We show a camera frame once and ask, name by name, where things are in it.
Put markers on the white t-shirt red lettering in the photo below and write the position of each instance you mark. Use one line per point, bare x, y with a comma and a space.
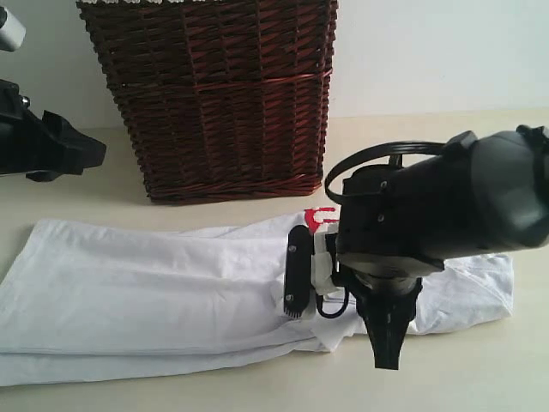
89, 303

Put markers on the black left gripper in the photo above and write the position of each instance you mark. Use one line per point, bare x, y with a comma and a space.
41, 150

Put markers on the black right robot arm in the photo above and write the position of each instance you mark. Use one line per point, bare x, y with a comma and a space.
407, 207

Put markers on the dark red wicker basket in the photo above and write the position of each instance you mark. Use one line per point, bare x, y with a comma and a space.
223, 100

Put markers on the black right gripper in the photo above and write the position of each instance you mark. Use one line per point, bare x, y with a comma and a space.
382, 269

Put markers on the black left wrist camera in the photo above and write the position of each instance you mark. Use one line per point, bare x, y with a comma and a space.
12, 31

